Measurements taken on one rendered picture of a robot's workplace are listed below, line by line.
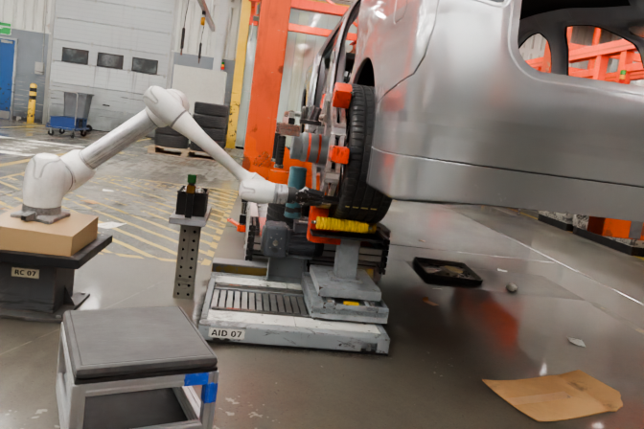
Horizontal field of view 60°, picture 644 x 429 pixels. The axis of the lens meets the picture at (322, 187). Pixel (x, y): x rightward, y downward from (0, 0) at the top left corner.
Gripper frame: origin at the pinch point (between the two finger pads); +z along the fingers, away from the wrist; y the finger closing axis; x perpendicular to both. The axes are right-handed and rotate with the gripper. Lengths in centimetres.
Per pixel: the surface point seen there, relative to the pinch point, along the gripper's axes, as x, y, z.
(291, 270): 6, -78, -7
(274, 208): 50, -81, -19
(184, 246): -2, -50, -65
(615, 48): 688, -342, 609
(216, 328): -54, -27, -44
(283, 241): 9, -52, -15
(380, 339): -53, -27, 27
